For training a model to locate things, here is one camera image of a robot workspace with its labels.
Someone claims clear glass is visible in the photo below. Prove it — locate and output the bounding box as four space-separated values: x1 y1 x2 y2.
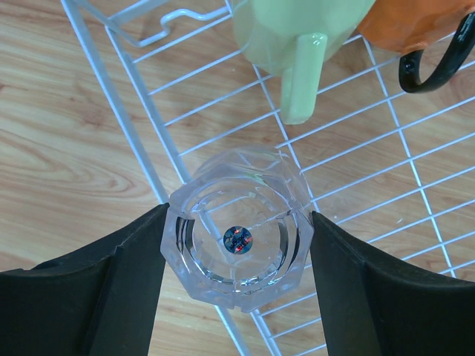
160 145 314 313

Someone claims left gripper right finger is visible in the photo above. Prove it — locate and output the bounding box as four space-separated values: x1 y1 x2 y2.
310 212 474 355

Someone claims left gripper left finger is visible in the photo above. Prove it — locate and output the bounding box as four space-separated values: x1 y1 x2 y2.
1 204 168 355

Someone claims white wire dish rack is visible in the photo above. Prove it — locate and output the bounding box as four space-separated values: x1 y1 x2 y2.
61 0 475 356

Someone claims orange mug black handle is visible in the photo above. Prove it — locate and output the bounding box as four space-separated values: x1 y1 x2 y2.
358 0 474 93

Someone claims light green mug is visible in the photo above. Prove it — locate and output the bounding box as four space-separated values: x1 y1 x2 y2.
230 0 373 125

